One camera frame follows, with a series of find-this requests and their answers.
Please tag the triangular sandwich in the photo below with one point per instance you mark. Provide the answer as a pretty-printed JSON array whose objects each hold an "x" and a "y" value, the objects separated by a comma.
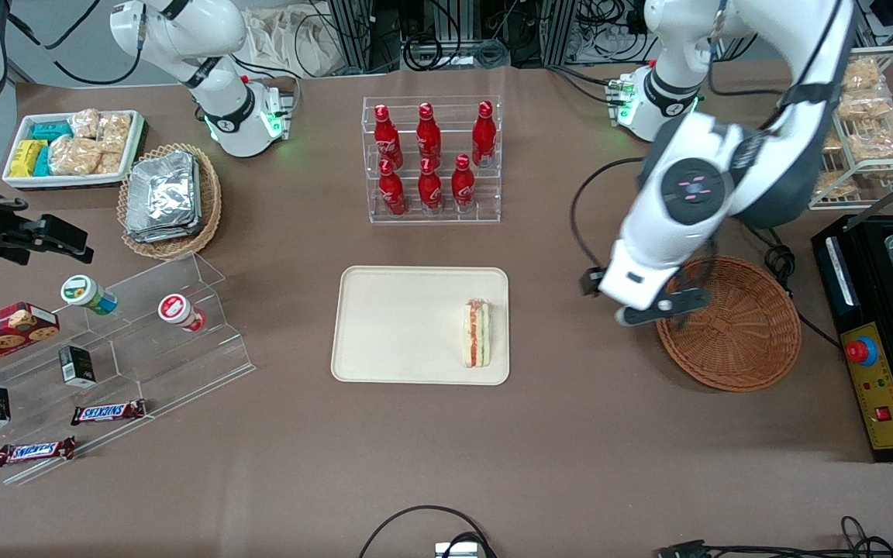
[{"x": 477, "y": 333}]

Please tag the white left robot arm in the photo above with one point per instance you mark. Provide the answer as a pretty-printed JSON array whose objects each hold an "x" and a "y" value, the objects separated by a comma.
[{"x": 687, "y": 232}]

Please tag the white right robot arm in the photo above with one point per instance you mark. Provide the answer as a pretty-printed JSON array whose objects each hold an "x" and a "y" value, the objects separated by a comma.
[{"x": 183, "y": 35}]

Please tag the oval tan wicker basket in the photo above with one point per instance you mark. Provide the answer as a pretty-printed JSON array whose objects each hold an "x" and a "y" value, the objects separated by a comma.
[{"x": 210, "y": 209}]

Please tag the round brown wicker basket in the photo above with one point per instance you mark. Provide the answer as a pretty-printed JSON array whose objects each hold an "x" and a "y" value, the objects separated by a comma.
[{"x": 741, "y": 333}]

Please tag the beige plastic tray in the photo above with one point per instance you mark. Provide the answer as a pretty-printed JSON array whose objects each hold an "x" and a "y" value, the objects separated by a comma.
[{"x": 400, "y": 325}]

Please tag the white rectangular bin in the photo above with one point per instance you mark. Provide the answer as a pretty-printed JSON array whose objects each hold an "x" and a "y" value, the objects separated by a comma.
[{"x": 67, "y": 181}]

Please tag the green lid yogurt cup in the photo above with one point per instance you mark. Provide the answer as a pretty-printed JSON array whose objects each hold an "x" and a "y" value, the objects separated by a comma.
[{"x": 84, "y": 293}]

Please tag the teal snack packet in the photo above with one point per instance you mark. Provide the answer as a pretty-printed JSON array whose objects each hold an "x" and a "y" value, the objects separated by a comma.
[
  {"x": 51, "y": 130},
  {"x": 43, "y": 161}
]

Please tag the clear bag of rice crackers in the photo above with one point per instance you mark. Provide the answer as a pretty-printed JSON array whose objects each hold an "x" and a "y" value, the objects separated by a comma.
[
  {"x": 74, "y": 155},
  {"x": 84, "y": 124},
  {"x": 115, "y": 132},
  {"x": 110, "y": 163}
]

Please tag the yellow snack packet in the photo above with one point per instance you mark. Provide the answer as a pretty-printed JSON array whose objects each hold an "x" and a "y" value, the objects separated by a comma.
[{"x": 26, "y": 157}]

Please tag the silver foil pack stack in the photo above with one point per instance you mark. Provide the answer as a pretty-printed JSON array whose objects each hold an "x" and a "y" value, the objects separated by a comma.
[{"x": 161, "y": 194}]

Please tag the red lid yogurt cup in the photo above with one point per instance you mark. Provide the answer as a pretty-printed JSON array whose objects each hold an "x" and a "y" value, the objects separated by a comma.
[{"x": 177, "y": 310}]

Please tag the clear acrylic bottle rack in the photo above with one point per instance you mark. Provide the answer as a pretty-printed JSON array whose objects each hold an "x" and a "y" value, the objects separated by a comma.
[{"x": 485, "y": 198}]

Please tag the red cola bottle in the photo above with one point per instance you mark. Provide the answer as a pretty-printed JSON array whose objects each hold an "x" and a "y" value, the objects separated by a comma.
[
  {"x": 392, "y": 194},
  {"x": 430, "y": 190},
  {"x": 429, "y": 136},
  {"x": 463, "y": 186},
  {"x": 387, "y": 139},
  {"x": 484, "y": 136}
]

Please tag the brown Snickers bar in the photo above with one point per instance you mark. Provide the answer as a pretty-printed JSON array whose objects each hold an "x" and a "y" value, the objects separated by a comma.
[
  {"x": 34, "y": 451},
  {"x": 108, "y": 412}
]

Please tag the clear acrylic stepped shelf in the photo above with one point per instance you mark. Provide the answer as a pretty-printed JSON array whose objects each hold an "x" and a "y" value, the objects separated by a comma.
[{"x": 183, "y": 372}]

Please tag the black machine housing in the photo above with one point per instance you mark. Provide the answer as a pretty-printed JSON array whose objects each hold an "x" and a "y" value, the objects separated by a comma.
[{"x": 834, "y": 310}]

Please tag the clear bag of fried snacks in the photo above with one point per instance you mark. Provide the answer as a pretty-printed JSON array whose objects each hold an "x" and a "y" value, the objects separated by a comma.
[
  {"x": 862, "y": 75},
  {"x": 832, "y": 140},
  {"x": 880, "y": 143},
  {"x": 869, "y": 106},
  {"x": 832, "y": 184}
]

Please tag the red emergency stop button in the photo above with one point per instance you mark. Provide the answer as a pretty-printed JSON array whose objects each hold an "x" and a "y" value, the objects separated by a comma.
[{"x": 862, "y": 351}]

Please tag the beige cloth bags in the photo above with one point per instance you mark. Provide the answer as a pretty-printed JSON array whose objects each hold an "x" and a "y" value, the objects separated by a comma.
[{"x": 291, "y": 39}]

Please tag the small silver device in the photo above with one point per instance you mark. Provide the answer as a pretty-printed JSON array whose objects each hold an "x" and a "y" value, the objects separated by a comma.
[{"x": 456, "y": 551}]

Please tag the yellow control panel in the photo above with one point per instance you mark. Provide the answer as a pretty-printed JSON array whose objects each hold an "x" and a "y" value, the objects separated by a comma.
[{"x": 880, "y": 387}]

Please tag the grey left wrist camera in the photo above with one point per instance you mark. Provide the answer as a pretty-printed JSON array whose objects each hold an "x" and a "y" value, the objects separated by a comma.
[{"x": 660, "y": 308}]

